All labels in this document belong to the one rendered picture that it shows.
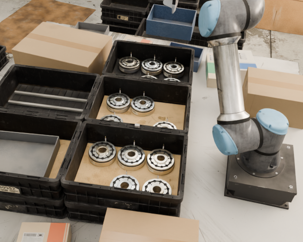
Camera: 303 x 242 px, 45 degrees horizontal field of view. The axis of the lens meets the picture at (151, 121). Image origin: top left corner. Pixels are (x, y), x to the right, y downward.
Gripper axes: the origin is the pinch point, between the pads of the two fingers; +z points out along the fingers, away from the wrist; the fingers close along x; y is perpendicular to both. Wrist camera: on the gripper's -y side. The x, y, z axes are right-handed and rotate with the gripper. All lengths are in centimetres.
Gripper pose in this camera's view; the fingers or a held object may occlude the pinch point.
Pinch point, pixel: (174, 10)
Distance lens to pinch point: 174.9
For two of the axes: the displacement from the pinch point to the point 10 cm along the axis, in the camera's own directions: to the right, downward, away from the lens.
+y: -9.7, -2.1, 1.5
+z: -0.9, 8.1, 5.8
